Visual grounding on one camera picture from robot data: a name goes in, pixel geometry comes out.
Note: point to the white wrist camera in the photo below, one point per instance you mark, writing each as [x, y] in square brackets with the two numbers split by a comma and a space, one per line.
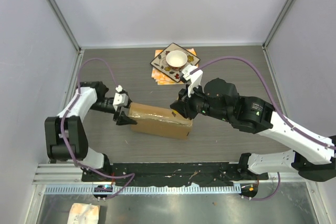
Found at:
[120, 98]
[191, 75]

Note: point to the white orange paper packet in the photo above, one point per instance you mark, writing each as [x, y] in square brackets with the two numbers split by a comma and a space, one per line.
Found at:
[83, 214]

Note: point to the orange checkered folded cloth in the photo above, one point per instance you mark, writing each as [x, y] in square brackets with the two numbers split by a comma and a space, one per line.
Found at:
[161, 72]

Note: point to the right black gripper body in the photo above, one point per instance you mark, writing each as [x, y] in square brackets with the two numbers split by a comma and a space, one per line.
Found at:
[197, 103]

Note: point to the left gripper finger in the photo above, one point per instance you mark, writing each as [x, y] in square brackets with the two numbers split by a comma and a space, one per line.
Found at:
[126, 101]
[122, 119]

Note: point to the white ceramic bowl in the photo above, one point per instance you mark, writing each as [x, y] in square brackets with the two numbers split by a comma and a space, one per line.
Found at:
[176, 59]

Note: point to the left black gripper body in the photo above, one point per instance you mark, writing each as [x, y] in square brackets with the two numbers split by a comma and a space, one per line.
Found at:
[103, 105]

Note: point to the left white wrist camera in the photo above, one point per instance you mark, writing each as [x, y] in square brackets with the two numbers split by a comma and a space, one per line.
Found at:
[120, 98]

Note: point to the white slotted cable duct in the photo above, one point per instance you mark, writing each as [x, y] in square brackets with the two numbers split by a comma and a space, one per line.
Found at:
[104, 189]

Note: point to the square floral ceramic plate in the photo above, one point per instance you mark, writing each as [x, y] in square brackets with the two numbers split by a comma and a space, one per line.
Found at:
[192, 58]

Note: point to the aluminium frame rail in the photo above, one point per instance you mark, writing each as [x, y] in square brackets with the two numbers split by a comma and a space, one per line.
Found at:
[57, 174]

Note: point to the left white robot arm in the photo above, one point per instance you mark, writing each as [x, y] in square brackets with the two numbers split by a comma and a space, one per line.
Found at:
[65, 135]

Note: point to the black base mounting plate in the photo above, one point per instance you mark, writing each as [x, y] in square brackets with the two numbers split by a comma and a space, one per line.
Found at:
[207, 174]

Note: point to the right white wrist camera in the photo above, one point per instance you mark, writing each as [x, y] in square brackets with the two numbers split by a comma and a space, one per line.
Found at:
[191, 75]

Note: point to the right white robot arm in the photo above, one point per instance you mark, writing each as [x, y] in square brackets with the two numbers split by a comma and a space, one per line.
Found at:
[310, 155]

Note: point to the brown cardboard express box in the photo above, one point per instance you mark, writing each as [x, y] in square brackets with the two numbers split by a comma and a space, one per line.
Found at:
[159, 121]

